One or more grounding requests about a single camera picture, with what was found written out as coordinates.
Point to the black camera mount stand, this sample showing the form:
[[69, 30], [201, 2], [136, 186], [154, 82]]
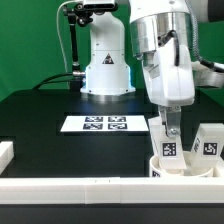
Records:
[[76, 16]]

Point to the white fence wall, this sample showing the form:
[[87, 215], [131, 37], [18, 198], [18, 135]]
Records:
[[219, 169], [6, 154], [111, 190]]

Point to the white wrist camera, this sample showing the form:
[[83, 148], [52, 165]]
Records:
[[208, 77]]

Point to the white right fence wall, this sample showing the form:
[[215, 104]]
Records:
[[219, 169]]

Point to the white front fence wall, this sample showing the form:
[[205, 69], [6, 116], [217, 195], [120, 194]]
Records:
[[111, 190]]

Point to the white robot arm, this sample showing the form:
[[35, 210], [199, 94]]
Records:
[[164, 36]]

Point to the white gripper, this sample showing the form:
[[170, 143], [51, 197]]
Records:
[[169, 82]]

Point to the white overhead camera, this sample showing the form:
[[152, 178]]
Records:
[[99, 4]]

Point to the white round stool seat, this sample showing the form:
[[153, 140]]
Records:
[[155, 169]]

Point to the white left fence wall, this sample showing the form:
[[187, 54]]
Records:
[[6, 154]]

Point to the white tag sheet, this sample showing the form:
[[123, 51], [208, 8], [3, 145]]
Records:
[[101, 123]]

